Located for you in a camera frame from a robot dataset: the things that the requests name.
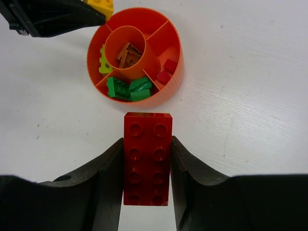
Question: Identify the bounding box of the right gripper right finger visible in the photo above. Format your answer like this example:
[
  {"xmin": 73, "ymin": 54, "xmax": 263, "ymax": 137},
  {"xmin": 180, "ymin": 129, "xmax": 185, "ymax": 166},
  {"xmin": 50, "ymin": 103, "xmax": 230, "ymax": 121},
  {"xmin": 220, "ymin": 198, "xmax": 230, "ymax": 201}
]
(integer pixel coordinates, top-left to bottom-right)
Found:
[{"xmin": 171, "ymin": 138, "xmax": 308, "ymax": 231}]

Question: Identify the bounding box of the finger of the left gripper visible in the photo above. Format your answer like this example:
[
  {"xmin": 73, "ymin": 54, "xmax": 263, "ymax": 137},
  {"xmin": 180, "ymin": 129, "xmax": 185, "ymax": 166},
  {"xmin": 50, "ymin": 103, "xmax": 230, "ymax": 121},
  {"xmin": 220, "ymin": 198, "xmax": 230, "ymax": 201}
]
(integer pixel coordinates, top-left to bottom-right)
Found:
[{"xmin": 0, "ymin": 0, "xmax": 106, "ymax": 38}]

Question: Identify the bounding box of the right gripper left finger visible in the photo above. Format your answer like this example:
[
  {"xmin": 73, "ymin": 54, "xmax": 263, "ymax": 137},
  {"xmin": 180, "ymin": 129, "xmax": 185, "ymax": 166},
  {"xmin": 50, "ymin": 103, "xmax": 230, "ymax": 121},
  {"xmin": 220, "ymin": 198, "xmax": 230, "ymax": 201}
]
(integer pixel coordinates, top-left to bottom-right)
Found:
[{"xmin": 0, "ymin": 139, "xmax": 124, "ymax": 231}]

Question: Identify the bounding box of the red yellow striped lego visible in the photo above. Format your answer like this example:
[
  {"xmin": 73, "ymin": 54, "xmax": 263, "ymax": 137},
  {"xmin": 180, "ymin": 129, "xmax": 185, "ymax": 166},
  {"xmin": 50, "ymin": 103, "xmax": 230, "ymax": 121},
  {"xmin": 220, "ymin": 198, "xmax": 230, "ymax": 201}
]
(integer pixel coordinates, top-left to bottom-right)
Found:
[{"xmin": 83, "ymin": 0, "xmax": 114, "ymax": 21}]

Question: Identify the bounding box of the lime green large lego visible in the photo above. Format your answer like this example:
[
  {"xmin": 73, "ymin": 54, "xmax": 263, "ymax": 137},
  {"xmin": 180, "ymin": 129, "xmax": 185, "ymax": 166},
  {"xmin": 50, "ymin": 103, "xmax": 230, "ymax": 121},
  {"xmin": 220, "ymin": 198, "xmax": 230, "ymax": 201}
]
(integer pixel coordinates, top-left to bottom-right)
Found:
[{"xmin": 99, "ymin": 44, "xmax": 113, "ymax": 75}]

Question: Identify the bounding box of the dark red long lego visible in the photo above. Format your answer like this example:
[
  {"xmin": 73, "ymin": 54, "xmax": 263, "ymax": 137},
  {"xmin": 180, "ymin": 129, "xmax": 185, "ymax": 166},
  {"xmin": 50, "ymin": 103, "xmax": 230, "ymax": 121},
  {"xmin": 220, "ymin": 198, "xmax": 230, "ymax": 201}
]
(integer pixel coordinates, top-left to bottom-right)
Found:
[{"xmin": 123, "ymin": 112, "xmax": 173, "ymax": 206}]

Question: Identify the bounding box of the brown lego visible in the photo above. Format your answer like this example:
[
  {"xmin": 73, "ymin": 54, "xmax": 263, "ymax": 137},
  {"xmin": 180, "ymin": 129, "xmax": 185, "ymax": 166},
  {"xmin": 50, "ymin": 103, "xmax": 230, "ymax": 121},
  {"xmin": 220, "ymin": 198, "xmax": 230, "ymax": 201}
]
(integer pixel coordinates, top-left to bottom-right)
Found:
[{"xmin": 116, "ymin": 42, "xmax": 142, "ymax": 69}]

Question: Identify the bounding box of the dark green long lego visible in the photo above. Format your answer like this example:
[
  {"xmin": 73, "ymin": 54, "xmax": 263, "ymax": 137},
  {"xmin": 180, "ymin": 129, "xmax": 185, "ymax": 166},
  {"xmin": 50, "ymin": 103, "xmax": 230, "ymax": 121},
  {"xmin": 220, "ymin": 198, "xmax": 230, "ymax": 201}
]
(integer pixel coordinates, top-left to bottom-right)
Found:
[{"xmin": 106, "ymin": 77, "xmax": 131, "ymax": 101}]

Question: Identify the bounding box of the dark green lego block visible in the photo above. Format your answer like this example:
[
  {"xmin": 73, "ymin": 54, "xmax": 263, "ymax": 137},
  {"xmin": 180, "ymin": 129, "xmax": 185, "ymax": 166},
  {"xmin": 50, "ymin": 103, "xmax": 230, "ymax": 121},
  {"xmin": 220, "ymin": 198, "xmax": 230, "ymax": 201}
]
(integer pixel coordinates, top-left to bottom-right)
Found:
[{"xmin": 130, "ymin": 89, "xmax": 151, "ymax": 102}]

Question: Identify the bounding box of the small green curved lego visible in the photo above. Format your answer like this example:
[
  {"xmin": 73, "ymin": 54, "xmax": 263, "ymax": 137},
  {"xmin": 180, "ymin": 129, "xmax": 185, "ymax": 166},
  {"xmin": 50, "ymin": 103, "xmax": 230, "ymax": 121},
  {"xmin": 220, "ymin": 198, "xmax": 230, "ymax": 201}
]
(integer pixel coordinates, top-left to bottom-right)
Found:
[{"xmin": 129, "ymin": 77, "xmax": 152, "ymax": 92}]

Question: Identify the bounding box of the red curved lego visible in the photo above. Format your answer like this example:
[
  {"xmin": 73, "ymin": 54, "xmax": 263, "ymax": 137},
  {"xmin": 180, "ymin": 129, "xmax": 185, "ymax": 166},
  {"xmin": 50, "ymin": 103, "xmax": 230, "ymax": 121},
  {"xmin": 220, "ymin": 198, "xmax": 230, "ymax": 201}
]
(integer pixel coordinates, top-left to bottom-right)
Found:
[{"xmin": 156, "ymin": 70, "xmax": 171, "ymax": 85}]

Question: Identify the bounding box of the small red square lego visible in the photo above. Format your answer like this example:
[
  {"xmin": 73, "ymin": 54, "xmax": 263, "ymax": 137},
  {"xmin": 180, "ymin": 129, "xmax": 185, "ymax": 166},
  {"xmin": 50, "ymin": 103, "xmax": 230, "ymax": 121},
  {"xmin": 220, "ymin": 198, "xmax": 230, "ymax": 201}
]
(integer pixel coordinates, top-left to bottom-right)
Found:
[{"xmin": 164, "ymin": 58, "xmax": 178, "ymax": 74}]

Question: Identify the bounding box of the orange round divided container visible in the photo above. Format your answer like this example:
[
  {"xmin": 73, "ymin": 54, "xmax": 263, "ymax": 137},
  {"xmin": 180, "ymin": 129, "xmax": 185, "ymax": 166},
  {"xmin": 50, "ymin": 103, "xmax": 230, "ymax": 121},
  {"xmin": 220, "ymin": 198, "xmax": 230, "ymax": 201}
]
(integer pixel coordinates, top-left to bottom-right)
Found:
[{"xmin": 87, "ymin": 7, "xmax": 184, "ymax": 108}]

